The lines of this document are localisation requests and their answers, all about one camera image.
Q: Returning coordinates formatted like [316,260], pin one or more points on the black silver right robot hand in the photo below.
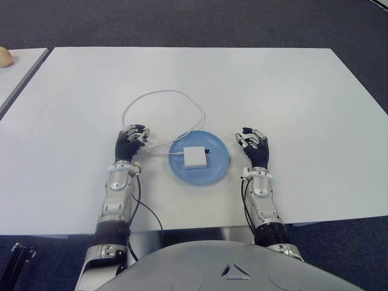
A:
[259,153]

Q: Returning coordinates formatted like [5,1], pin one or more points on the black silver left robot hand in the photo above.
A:
[125,150]

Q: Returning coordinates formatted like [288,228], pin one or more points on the white charger adapter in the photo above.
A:
[195,157]

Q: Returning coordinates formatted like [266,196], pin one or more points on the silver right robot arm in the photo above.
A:
[263,203]

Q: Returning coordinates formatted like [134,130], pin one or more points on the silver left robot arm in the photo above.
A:
[116,200]

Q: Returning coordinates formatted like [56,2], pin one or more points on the blue round plate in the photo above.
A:
[212,172]

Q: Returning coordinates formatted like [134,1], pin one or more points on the grey robot torso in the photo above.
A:
[227,266]

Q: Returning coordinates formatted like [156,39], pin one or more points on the black metal stand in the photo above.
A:
[18,257]

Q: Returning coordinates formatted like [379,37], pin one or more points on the beige rounded object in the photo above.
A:
[4,57]

